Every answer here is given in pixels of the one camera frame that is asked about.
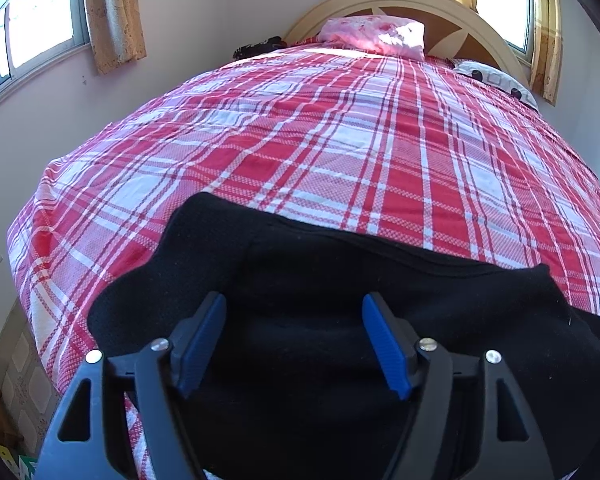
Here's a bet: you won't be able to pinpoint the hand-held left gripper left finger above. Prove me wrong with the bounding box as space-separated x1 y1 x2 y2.
30 291 228 480

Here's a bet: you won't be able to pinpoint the black pants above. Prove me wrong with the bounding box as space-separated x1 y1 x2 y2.
87 192 600 480

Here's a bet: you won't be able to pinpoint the dark cloth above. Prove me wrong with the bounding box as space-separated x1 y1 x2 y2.
232 36 285 59

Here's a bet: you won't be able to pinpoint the patterned bed base panel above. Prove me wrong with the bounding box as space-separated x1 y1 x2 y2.
0 300 61 461

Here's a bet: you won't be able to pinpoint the white black patterned pillow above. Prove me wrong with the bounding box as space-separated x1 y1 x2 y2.
452 59 540 110

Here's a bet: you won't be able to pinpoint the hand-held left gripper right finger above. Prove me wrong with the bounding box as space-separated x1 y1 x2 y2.
361 292 556 480

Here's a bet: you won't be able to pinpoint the grey framed window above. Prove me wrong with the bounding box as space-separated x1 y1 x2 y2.
0 0 91 116
472 0 536 58

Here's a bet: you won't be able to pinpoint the beige wooden headboard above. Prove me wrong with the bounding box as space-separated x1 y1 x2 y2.
282 0 533 91

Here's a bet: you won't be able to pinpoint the green white box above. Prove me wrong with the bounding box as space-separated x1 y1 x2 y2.
16 454 42 480

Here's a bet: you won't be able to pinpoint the pink floral pillow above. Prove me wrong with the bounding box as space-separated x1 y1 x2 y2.
316 16 426 60

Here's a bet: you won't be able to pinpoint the red plaid bed sheet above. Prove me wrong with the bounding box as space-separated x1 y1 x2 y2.
7 42 600 480

